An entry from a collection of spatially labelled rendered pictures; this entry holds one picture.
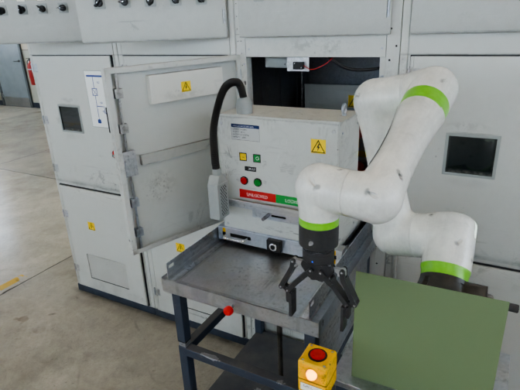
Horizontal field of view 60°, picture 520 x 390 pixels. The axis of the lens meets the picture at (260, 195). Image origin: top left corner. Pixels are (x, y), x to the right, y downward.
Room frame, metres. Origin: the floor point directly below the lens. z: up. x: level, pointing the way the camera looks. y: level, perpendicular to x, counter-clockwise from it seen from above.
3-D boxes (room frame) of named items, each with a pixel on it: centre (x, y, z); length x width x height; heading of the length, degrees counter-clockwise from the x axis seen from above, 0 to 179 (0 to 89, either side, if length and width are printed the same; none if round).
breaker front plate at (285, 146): (1.58, -0.06, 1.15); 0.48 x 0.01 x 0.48; 60
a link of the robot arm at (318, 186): (0.94, -0.14, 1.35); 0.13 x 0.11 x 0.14; 56
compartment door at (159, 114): (1.87, 0.31, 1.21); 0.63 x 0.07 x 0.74; 131
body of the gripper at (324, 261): (0.94, -0.13, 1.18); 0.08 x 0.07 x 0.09; 61
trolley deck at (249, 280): (1.59, -0.06, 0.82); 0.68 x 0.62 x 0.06; 151
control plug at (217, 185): (1.63, 0.16, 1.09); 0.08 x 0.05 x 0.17; 150
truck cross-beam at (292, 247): (1.60, -0.07, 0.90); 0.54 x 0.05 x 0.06; 60
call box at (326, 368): (0.94, -0.13, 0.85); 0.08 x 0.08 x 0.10; 61
